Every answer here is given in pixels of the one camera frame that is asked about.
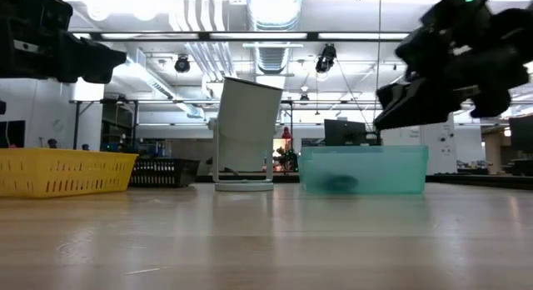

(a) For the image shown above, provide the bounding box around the black background rack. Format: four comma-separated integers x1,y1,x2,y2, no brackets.
68,97,141,154

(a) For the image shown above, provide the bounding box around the black computer monitor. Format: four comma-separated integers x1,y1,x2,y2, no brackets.
323,118,382,148

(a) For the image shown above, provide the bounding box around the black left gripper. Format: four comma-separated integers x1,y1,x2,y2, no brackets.
0,29,128,85

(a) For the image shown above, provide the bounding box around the black overhead frame beam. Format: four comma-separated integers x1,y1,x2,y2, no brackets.
68,30,411,43

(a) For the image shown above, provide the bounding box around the dark wall screen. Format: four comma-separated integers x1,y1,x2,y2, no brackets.
0,119,26,149

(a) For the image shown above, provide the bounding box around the large dark monitor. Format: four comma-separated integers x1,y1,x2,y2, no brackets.
508,114,533,160

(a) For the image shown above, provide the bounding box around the silver ceiling ventilation duct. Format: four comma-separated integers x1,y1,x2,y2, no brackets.
245,0,304,74

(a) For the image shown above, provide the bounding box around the black ceiling spotlight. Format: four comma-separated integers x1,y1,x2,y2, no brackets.
173,55,192,73

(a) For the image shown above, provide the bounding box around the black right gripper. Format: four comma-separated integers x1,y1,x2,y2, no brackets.
373,0,531,131

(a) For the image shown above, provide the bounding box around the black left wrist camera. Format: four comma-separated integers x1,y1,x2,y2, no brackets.
0,0,74,33

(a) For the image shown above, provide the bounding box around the white cylindrical projector on stand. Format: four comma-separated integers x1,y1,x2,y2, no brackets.
207,76,285,193

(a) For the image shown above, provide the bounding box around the black plastic slotted basket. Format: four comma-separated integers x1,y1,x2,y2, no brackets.
128,157,202,188

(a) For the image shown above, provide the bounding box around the translucent green plastic bin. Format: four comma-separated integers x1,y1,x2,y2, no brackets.
296,144,430,196

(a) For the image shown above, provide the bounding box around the green potted plant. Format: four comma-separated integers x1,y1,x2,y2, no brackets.
276,146,299,173

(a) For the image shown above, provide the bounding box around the white pillar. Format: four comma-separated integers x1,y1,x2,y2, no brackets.
418,114,458,175

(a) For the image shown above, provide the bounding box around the yellow plastic slotted basket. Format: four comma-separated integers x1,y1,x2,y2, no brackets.
0,147,139,198

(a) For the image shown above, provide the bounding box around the black hanging ceiling camera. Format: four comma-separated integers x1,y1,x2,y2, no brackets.
315,42,337,73

